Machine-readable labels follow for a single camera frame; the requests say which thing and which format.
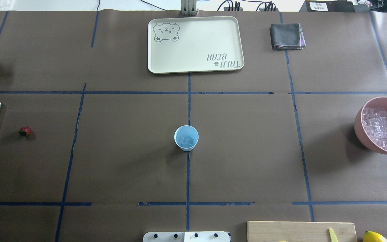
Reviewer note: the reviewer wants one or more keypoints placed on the clear ice cube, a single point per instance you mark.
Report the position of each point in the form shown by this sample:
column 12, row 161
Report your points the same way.
column 190, row 141
column 182, row 140

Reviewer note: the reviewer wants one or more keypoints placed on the red strawberry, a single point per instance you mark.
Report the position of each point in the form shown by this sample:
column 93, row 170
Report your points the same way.
column 25, row 131

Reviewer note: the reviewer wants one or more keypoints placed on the light blue plastic cup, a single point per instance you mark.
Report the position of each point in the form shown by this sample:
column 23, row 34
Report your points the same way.
column 188, row 131

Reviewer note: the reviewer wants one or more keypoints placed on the pink bowl of ice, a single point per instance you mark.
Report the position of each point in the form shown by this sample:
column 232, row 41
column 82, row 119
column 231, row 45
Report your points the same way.
column 371, row 125

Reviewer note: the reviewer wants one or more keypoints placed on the cream bear serving tray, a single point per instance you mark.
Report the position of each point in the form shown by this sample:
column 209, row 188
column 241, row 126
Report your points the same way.
column 194, row 44

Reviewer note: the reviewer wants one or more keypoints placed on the grey folded cloth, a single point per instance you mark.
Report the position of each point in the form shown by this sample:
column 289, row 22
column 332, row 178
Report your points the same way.
column 287, row 36

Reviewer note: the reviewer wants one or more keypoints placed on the wooden cutting board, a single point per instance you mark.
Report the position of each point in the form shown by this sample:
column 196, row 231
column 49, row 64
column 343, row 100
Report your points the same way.
column 297, row 231

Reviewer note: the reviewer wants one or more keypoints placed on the yellow plastic knife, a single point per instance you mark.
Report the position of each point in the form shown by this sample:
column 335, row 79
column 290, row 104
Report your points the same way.
column 332, row 235

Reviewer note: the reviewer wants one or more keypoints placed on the black box with label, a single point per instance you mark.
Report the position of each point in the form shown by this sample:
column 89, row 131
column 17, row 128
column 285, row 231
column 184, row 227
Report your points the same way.
column 327, row 6

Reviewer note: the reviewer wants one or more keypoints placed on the whole lemon right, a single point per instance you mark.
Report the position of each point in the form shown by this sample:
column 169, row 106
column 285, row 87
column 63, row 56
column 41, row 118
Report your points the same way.
column 370, row 236

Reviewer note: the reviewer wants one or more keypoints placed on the aluminium frame post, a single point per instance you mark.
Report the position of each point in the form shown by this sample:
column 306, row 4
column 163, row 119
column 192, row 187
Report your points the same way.
column 189, row 7

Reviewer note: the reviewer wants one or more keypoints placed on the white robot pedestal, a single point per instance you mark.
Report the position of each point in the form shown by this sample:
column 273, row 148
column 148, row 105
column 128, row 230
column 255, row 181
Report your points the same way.
column 187, row 236

